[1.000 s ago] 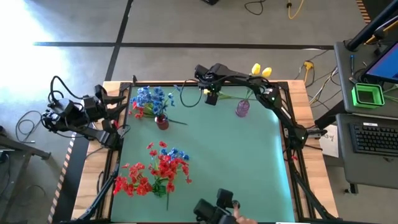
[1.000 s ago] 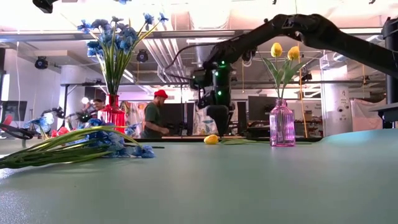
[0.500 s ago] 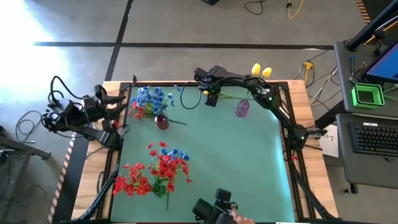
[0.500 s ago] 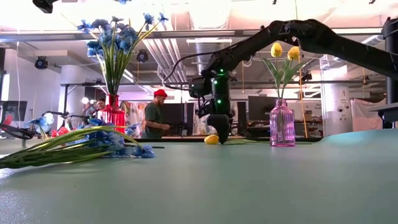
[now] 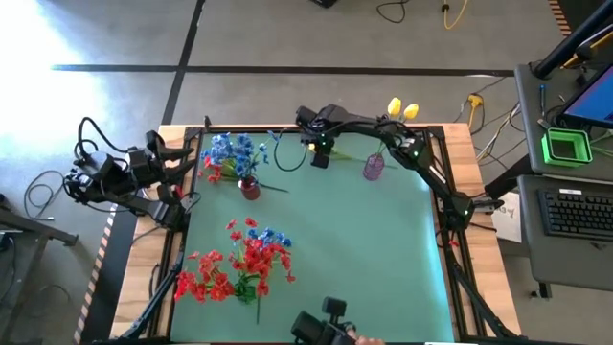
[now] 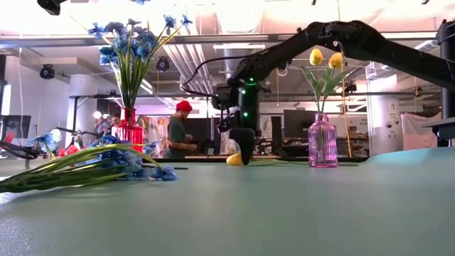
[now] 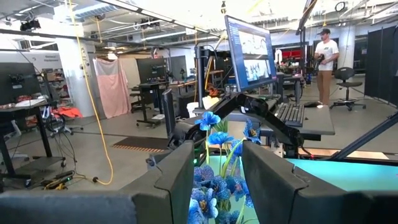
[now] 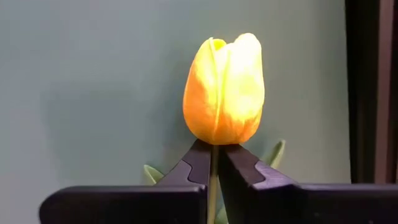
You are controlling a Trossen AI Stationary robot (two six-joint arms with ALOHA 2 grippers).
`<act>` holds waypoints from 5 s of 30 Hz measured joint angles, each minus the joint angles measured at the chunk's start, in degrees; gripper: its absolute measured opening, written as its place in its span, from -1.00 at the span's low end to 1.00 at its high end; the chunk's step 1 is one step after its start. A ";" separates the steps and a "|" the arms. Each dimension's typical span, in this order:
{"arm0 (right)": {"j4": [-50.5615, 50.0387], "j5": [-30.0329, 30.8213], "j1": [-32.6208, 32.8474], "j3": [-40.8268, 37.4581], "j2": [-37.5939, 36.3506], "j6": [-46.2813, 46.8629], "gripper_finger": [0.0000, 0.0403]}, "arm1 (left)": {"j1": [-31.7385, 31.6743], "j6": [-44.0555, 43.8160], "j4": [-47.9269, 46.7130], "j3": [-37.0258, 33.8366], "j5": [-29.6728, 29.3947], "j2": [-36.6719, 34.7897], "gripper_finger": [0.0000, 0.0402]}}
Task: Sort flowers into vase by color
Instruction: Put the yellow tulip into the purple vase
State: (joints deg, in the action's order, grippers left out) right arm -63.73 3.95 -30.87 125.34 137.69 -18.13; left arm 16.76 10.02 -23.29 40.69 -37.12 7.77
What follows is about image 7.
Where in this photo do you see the black monitor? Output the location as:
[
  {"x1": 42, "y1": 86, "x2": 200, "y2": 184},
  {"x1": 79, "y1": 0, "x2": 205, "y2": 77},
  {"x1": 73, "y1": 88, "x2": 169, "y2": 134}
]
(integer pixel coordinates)
[
  {"x1": 136, "y1": 57, "x2": 168, "y2": 84},
  {"x1": 0, "y1": 62, "x2": 40, "y2": 106}
]

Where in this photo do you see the black ceiling spotlight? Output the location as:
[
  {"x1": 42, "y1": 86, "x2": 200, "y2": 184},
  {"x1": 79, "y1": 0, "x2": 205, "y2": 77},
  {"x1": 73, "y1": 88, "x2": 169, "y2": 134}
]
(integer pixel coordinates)
[{"x1": 19, "y1": 18, "x2": 42, "y2": 32}]

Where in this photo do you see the black standing desk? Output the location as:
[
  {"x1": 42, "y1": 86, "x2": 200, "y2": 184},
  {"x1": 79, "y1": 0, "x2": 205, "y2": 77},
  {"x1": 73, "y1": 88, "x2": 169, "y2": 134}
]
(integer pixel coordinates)
[{"x1": 129, "y1": 80, "x2": 170, "y2": 128}]

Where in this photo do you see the pink hanging cloth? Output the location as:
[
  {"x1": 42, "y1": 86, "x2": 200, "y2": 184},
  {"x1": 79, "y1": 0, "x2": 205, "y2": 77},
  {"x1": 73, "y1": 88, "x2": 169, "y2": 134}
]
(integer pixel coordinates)
[{"x1": 92, "y1": 57, "x2": 132, "y2": 119}]

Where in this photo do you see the black power strip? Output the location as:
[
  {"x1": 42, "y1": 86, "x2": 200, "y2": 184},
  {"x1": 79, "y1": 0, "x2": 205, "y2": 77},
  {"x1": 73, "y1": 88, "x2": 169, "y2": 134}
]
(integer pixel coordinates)
[{"x1": 40, "y1": 169, "x2": 75, "y2": 190}]

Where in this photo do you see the orange cloth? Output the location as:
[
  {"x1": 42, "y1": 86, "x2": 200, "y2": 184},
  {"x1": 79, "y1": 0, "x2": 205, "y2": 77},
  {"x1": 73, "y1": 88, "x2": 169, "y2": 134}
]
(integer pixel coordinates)
[{"x1": 51, "y1": 106, "x2": 84, "y2": 119}]

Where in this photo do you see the blue artificial flower bunch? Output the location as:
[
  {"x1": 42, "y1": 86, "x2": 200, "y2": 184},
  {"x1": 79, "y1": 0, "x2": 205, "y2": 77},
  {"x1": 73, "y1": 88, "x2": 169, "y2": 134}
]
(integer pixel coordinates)
[{"x1": 186, "y1": 110, "x2": 262, "y2": 224}]

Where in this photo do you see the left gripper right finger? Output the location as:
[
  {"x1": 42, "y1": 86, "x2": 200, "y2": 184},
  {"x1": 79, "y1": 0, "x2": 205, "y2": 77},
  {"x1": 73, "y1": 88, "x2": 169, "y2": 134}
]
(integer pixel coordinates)
[{"x1": 241, "y1": 141, "x2": 398, "y2": 224}]

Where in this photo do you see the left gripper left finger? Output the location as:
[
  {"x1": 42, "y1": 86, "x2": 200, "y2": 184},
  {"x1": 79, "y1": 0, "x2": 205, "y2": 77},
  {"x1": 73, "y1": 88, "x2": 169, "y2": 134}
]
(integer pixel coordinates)
[{"x1": 0, "y1": 140, "x2": 196, "y2": 224}]

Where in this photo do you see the white round column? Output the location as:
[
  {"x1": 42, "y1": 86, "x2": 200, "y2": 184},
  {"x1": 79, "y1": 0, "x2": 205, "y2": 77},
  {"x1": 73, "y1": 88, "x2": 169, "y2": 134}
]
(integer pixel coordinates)
[{"x1": 55, "y1": 37, "x2": 96, "y2": 118}]

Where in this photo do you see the person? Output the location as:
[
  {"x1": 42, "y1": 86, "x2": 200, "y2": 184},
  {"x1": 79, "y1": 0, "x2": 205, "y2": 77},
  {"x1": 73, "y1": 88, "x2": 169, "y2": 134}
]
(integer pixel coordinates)
[{"x1": 313, "y1": 27, "x2": 341, "y2": 107}]

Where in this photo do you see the black frame strut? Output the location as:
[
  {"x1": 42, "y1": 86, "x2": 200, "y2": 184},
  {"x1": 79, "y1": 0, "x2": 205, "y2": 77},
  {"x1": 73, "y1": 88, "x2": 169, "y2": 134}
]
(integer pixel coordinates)
[{"x1": 329, "y1": 112, "x2": 398, "y2": 161}]

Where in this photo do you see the black table frame rail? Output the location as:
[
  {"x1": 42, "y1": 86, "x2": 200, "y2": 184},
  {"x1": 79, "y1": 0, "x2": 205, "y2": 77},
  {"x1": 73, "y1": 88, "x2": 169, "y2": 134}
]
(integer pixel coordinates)
[{"x1": 298, "y1": 146, "x2": 398, "y2": 167}]

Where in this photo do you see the black floor mat striped edge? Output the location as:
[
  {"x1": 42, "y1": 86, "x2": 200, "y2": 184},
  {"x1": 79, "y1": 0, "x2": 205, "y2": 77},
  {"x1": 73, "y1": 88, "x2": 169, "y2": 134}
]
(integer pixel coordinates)
[{"x1": 111, "y1": 136, "x2": 170, "y2": 154}]

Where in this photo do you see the black keyboard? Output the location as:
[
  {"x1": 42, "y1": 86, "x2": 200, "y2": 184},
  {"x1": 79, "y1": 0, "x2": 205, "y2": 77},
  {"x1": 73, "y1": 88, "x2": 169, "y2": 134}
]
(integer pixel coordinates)
[{"x1": 275, "y1": 102, "x2": 306, "y2": 128}]

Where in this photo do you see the black partition screen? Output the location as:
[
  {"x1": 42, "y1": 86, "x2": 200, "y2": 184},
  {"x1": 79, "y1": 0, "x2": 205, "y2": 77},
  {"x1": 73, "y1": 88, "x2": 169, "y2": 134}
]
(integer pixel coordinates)
[{"x1": 363, "y1": 24, "x2": 398, "y2": 107}]

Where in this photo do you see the black office chair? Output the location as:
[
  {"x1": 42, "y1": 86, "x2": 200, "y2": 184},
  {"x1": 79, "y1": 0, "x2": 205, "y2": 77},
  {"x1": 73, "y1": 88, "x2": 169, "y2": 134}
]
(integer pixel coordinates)
[{"x1": 328, "y1": 66, "x2": 368, "y2": 112}]

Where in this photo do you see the yellow power cord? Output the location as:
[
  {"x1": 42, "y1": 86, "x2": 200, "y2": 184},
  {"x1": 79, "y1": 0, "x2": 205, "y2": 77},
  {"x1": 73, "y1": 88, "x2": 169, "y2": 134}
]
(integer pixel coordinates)
[{"x1": 66, "y1": 0, "x2": 114, "y2": 187}]

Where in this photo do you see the computer monitor blue screen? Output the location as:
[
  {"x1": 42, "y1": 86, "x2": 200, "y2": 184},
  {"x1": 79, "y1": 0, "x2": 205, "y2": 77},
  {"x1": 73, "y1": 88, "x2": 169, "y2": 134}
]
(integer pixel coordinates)
[{"x1": 224, "y1": 14, "x2": 278, "y2": 93}]

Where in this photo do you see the green table mat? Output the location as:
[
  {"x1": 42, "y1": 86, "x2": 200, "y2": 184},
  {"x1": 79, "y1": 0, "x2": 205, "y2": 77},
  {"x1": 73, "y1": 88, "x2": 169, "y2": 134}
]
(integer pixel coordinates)
[{"x1": 198, "y1": 154, "x2": 398, "y2": 224}]

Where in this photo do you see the black monitor stand pole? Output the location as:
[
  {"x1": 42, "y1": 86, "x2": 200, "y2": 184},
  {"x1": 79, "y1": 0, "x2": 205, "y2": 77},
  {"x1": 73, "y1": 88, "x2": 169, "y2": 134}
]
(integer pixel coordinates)
[{"x1": 194, "y1": 45, "x2": 206, "y2": 108}]

